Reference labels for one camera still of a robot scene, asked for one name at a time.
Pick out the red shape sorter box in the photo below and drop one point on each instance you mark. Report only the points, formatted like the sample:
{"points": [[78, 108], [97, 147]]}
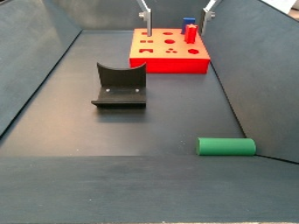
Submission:
{"points": [[166, 54]]}

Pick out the red star peg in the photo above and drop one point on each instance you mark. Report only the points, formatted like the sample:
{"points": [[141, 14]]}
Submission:
{"points": [[189, 34]]}

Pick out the green cylinder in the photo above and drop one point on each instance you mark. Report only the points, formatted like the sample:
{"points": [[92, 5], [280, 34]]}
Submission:
{"points": [[225, 146]]}

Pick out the black curved cradle holder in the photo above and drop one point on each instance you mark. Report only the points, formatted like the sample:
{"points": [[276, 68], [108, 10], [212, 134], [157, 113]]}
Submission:
{"points": [[121, 87]]}

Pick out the blue rounded peg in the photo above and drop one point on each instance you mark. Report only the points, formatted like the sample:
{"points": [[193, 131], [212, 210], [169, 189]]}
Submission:
{"points": [[187, 21]]}

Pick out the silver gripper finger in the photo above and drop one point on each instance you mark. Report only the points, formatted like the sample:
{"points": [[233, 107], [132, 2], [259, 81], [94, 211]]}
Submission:
{"points": [[207, 14], [145, 15]]}

